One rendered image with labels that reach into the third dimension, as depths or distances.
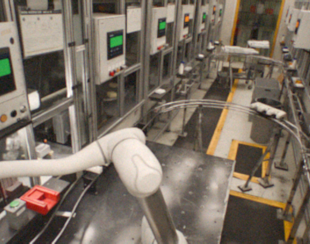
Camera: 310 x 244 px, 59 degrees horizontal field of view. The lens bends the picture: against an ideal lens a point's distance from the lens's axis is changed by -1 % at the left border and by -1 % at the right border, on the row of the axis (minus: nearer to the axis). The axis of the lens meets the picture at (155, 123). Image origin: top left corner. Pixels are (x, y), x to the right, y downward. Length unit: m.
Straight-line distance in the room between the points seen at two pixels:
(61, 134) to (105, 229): 0.78
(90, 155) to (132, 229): 0.81
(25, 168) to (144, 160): 0.40
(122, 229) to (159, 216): 0.66
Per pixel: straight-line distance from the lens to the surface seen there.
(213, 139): 4.23
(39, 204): 1.58
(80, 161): 1.07
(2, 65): 1.36
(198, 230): 1.81
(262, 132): 4.34
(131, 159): 0.92
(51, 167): 1.05
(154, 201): 1.06
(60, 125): 2.09
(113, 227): 1.79
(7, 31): 1.40
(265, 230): 2.95
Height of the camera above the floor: 1.98
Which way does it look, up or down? 26 degrees down
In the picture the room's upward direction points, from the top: 3 degrees clockwise
